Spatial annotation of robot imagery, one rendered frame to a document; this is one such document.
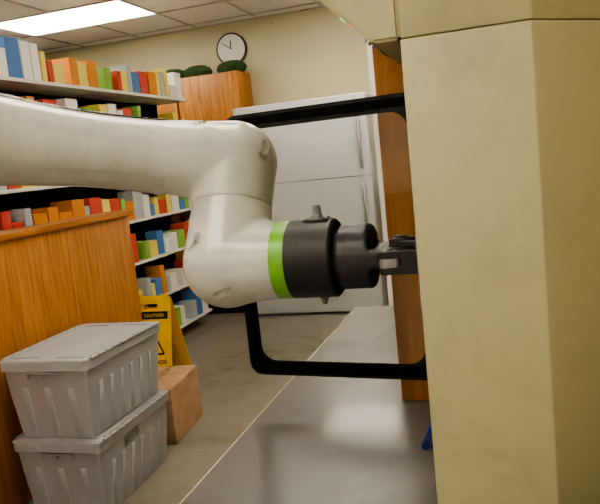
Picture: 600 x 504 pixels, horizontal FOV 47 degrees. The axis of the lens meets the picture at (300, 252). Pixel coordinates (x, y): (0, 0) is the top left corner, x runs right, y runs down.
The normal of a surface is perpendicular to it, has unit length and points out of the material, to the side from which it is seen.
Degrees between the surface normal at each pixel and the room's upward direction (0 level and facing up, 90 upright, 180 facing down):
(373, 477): 0
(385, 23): 90
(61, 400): 95
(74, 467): 95
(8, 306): 90
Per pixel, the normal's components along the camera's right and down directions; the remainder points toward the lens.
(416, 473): -0.11, -0.99
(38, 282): 0.95, -0.06
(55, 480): -0.25, 0.25
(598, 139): 0.48, 0.07
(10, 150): 0.25, 0.31
